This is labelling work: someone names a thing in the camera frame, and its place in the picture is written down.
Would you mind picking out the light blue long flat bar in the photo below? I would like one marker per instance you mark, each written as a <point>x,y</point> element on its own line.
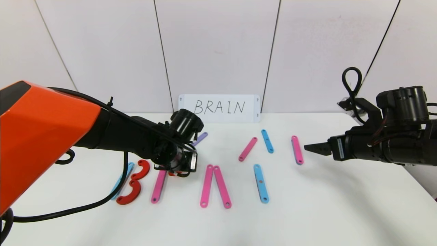
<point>261,186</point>
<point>114,193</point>

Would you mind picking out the white sign reading BRAIN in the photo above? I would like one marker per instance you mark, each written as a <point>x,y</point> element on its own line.
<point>186,109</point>

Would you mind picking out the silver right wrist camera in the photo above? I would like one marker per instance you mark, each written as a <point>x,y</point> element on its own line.
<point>344,104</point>

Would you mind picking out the short purple flat bar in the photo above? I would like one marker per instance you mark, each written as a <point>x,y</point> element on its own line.
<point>202,136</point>

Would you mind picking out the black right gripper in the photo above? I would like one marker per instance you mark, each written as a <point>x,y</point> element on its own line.
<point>338,148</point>

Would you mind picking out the small red curved piece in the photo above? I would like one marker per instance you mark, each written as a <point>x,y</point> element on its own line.
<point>145,169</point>
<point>177,174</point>

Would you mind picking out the large red curved piece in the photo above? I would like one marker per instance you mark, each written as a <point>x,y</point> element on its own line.
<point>132,196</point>

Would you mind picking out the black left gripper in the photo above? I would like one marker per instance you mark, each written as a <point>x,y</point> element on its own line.
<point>193,162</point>

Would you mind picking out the light blue medium flat bar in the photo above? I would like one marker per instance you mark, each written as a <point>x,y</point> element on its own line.
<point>267,140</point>

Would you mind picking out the pink bar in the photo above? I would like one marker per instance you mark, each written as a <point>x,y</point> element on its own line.
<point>157,189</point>
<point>248,149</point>
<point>207,186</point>
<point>297,150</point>
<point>222,186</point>

